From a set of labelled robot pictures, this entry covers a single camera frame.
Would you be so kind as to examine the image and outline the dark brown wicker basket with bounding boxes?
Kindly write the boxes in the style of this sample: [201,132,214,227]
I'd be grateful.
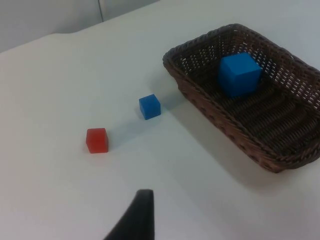
[162,23,320,174]

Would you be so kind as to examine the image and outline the small red cube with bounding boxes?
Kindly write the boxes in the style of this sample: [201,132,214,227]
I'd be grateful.
[85,127,109,154]

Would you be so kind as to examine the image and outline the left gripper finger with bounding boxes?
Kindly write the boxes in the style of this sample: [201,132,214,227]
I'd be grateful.
[102,189,156,240]

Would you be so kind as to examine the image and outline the small blue cube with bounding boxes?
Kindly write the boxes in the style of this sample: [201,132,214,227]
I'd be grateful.
[138,93,162,121]

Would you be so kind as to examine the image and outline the large blue cube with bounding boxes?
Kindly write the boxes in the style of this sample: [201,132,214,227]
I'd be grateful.
[216,52,263,99]

